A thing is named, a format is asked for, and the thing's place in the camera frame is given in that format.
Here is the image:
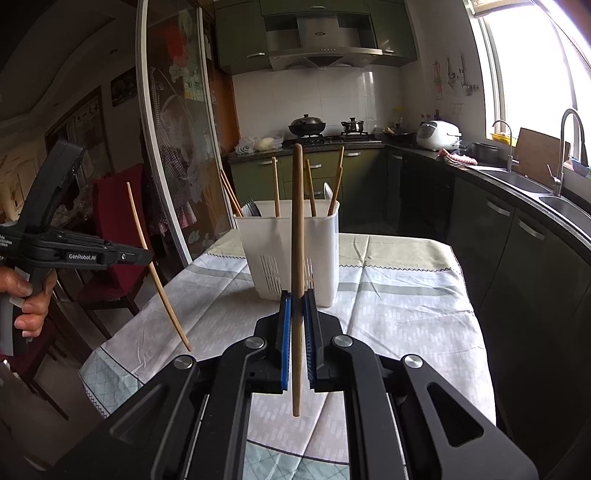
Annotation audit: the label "steel double sink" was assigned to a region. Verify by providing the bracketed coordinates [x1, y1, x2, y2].
[475, 166, 591, 227]

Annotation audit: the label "black built-in appliance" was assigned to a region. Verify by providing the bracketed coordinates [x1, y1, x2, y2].
[399, 154, 455, 241]

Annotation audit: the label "red fabric chair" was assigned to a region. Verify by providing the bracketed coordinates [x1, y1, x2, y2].
[76, 164, 158, 319]

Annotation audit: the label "dark green sink cabinets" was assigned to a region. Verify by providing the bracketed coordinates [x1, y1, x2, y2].
[388, 148, 591, 462]

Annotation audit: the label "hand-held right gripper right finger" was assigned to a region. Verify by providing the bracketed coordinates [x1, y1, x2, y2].
[302, 290, 539, 480]

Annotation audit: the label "small steel faucet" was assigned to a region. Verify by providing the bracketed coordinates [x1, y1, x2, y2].
[492, 120, 515, 172]

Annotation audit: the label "window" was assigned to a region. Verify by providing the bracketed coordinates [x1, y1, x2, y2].
[466, 0, 591, 158]

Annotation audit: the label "hanging wall utensils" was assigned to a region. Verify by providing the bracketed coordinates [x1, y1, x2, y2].
[431, 55, 478, 100]

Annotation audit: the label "person's left hand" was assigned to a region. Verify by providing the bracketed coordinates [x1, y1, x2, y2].
[0, 268, 58, 340]

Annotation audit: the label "white rice cooker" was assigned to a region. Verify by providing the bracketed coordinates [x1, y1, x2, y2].
[416, 120, 462, 152]

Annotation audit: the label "framed wall picture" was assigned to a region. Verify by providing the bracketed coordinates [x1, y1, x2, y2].
[69, 88, 112, 185]

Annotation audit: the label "wooden cutting board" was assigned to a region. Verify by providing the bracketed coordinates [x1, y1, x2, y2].
[515, 128, 573, 185]

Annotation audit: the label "small dark wall picture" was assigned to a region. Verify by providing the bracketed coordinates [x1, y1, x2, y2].
[111, 69, 138, 103]

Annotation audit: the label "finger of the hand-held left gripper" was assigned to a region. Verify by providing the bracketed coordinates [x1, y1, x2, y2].
[108, 244, 153, 267]

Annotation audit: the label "pink cloth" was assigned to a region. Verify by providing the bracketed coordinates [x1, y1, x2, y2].
[436, 148, 478, 166]

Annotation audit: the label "tall steel faucet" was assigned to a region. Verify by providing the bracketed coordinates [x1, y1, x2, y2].
[547, 108, 589, 197]

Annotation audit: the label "steel range hood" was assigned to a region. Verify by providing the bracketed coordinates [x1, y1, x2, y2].
[264, 16, 384, 72]

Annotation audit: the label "painted glass sliding door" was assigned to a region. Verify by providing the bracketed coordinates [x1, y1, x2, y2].
[136, 0, 243, 278]

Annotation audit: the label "green lower cabinets with drawers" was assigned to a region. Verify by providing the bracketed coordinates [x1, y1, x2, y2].
[229, 148, 389, 232]

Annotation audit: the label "black wok with lid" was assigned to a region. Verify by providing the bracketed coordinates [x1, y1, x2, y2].
[288, 114, 327, 138]

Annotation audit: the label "gas stove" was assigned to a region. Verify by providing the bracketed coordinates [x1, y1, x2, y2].
[286, 133, 384, 145]

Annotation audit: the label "green upper cabinets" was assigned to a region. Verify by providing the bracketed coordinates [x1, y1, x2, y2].
[213, 0, 419, 77]

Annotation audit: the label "bunch of wooden chopsticks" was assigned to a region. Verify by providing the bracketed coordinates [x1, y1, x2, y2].
[219, 147, 346, 217]

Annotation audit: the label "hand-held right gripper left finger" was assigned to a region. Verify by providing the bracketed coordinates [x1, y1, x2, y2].
[53, 291, 294, 480]

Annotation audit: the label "white plastic utensil holder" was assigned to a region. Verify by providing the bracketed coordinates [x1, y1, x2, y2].
[232, 199, 341, 308]

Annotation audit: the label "single wooden chopstick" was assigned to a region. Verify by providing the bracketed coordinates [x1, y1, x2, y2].
[290, 144, 306, 418]
[126, 182, 192, 352]

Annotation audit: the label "patterned tablecloth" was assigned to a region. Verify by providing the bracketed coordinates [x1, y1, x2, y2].
[78, 231, 497, 480]

